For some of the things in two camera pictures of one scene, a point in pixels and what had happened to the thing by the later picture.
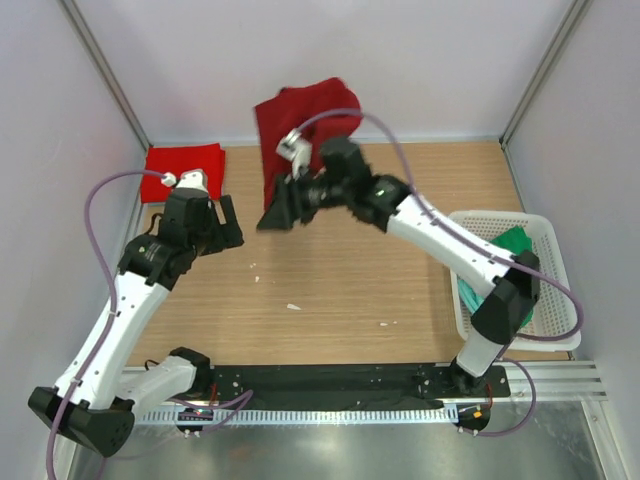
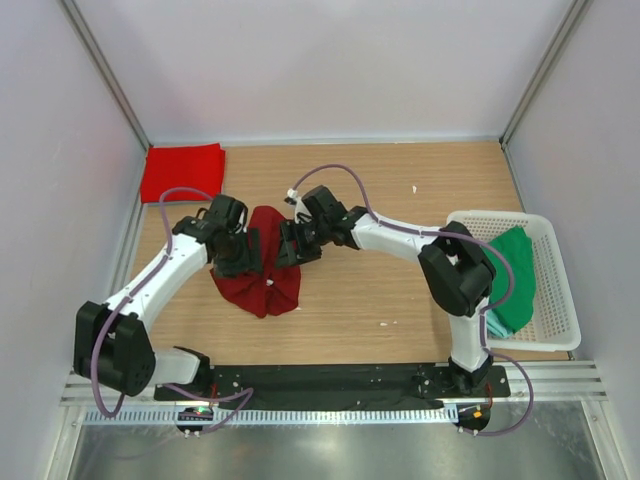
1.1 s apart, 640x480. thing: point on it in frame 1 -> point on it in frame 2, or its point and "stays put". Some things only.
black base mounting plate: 425,385 stays put
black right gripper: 295,198 -> 298,243
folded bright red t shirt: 209,158 stays put
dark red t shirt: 287,109 -> 273,291
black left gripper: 215,228 -> 239,257
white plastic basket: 554,324 stays put
